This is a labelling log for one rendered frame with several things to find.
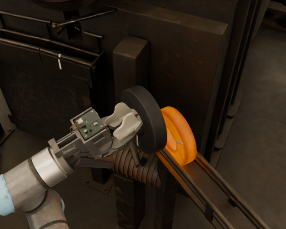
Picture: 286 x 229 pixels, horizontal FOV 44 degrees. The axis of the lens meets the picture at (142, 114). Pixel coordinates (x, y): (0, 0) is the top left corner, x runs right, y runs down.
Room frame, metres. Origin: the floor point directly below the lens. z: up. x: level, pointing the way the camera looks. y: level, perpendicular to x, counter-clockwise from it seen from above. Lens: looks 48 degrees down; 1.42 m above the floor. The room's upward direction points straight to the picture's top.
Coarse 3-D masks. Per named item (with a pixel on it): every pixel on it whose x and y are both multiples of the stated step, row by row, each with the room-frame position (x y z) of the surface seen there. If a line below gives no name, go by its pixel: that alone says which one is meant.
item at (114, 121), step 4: (120, 104) 0.51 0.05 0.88; (124, 104) 0.51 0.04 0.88; (116, 108) 0.50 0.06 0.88; (120, 108) 0.51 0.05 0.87; (124, 108) 0.51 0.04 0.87; (128, 108) 0.52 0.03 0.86; (116, 112) 0.50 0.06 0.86; (120, 112) 0.51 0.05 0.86; (124, 112) 0.51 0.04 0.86; (128, 112) 0.52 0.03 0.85; (132, 112) 0.52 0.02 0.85; (136, 112) 0.52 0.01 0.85; (112, 116) 0.50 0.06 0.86; (116, 116) 0.50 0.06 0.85; (120, 116) 0.51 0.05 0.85; (124, 116) 0.51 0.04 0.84; (136, 116) 0.51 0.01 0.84; (108, 120) 0.49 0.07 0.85; (112, 120) 0.50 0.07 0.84; (116, 120) 0.50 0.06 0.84; (120, 120) 0.50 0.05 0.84; (108, 124) 0.49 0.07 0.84; (112, 124) 0.49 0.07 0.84; (116, 124) 0.49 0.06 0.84; (120, 124) 0.49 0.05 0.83; (112, 128) 0.49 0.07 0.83; (116, 128) 0.49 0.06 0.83
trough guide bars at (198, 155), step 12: (168, 156) 0.52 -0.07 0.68; (180, 168) 0.48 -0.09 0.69; (204, 168) 0.49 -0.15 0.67; (192, 180) 0.44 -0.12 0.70; (216, 180) 0.45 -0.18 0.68; (204, 192) 0.41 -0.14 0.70; (228, 192) 0.42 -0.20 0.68; (204, 204) 0.39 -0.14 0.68; (240, 204) 0.38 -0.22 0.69; (216, 216) 0.35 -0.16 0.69; (252, 216) 0.34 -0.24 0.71; (228, 228) 0.32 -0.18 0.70; (264, 228) 0.31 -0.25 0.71
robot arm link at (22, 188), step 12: (24, 168) 0.38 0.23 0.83; (0, 180) 0.36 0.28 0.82; (12, 180) 0.36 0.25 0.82; (24, 180) 0.36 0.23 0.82; (36, 180) 0.36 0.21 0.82; (0, 192) 0.34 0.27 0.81; (12, 192) 0.34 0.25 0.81; (24, 192) 0.34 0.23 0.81; (36, 192) 0.35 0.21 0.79; (0, 204) 0.32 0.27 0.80; (12, 204) 0.33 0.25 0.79; (24, 204) 0.34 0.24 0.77; (36, 204) 0.35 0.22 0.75
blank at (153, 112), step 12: (132, 96) 0.53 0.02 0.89; (144, 96) 0.51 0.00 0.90; (132, 108) 0.53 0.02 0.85; (144, 108) 0.49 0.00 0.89; (156, 108) 0.49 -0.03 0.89; (144, 120) 0.48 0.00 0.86; (156, 120) 0.47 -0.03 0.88; (144, 132) 0.51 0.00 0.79; (156, 132) 0.45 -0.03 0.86; (144, 144) 0.48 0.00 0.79; (156, 144) 0.44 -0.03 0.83
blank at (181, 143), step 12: (168, 108) 0.60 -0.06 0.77; (168, 120) 0.56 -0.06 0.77; (180, 120) 0.55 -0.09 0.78; (168, 132) 0.59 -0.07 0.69; (180, 132) 0.52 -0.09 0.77; (168, 144) 0.56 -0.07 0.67; (180, 144) 0.51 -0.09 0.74; (192, 144) 0.51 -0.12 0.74; (180, 156) 0.51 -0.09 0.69; (192, 156) 0.50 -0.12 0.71
